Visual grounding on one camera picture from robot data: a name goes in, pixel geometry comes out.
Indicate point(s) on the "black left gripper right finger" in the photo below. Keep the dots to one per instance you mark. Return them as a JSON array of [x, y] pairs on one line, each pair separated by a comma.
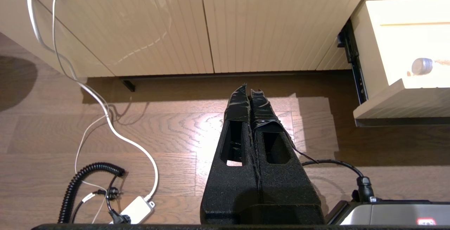
[[284, 187]]

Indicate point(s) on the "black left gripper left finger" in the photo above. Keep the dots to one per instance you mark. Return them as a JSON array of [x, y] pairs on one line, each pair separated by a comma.
[[228, 187]]

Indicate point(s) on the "clear bottle with white cap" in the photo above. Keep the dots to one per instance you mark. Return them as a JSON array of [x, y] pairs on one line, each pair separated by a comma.
[[422, 66]]

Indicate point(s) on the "cabinet drawer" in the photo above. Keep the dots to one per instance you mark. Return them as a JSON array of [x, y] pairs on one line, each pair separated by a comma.
[[397, 40]]

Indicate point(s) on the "grey robot base panel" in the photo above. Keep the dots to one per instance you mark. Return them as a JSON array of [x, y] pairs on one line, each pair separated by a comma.
[[386, 213]]

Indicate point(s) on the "cream ribbed cabinet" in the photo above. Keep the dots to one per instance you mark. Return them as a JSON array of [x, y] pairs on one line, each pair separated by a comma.
[[158, 29]]

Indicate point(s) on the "white power adapter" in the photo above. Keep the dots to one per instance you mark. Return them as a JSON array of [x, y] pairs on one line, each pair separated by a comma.
[[137, 209]]

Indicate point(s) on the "black cabinet foot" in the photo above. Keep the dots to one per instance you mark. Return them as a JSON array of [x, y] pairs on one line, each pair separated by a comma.
[[129, 85]]

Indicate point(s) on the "black drawer slide rail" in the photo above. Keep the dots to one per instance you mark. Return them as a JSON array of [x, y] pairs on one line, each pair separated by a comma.
[[355, 64]]

